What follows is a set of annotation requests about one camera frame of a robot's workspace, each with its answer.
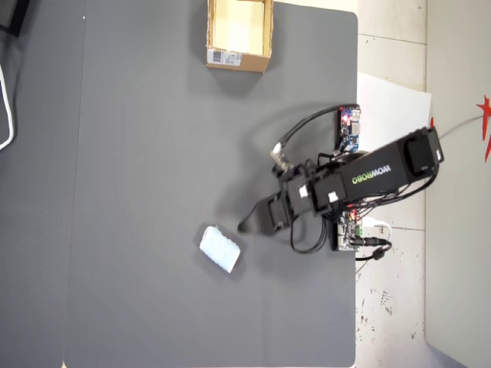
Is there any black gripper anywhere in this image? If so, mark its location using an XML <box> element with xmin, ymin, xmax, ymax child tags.
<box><xmin>236</xmin><ymin>163</ymin><xmax>320</xmax><ymax>235</ymax></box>

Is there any light blue cloth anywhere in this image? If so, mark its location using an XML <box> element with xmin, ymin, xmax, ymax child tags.
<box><xmin>198</xmin><ymin>225</ymin><xmax>242</xmax><ymax>274</ymax></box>

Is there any open cardboard box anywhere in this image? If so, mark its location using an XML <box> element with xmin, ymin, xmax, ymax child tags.
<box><xmin>205</xmin><ymin>0</ymin><xmax>275</xmax><ymax>74</ymax></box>

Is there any red-lit driver board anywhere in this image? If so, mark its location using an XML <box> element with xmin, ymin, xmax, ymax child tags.
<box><xmin>331</xmin><ymin>212</ymin><xmax>365</xmax><ymax>253</ymax></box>

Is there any grey table mat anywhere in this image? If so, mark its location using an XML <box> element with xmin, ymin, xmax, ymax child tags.
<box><xmin>61</xmin><ymin>0</ymin><xmax>360</xmax><ymax>368</ymax></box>

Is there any black barrel power plug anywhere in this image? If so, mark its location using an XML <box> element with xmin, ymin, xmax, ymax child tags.
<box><xmin>355</xmin><ymin>237</ymin><xmax>394</xmax><ymax>250</ymax></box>

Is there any white USB plug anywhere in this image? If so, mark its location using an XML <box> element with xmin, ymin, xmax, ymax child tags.
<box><xmin>361</xmin><ymin>216</ymin><xmax>393</xmax><ymax>239</ymax></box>

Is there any white barcode shipping label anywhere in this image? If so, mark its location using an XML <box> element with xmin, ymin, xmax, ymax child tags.
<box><xmin>206</xmin><ymin>48</ymin><xmax>242</xmax><ymax>67</ymax></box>

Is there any large white paper sheet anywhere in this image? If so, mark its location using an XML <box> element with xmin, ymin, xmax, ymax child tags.
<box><xmin>356</xmin><ymin>71</ymin><xmax>433</xmax><ymax>183</ymax></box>

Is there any red star sticker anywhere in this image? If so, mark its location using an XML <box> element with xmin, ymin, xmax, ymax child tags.
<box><xmin>475</xmin><ymin>94</ymin><xmax>491</xmax><ymax>164</ymax></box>

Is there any black angular object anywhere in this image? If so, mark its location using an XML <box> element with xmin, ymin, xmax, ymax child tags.
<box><xmin>0</xmin><ymin>0</ymin><xmax>32</xmax><ymax>38</ymax></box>

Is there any thick black camera cable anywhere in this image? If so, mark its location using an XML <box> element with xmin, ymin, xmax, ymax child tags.
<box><xmin>275</xmin><ymin>106</ymin><xmax>344</xmax><ymax>155</ymax></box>

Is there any white looped cable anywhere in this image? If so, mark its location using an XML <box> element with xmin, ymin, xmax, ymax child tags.
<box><xmin>0</xmin><ymin>64</ymin><xmax>17</xmax><ymax>151</ymax></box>

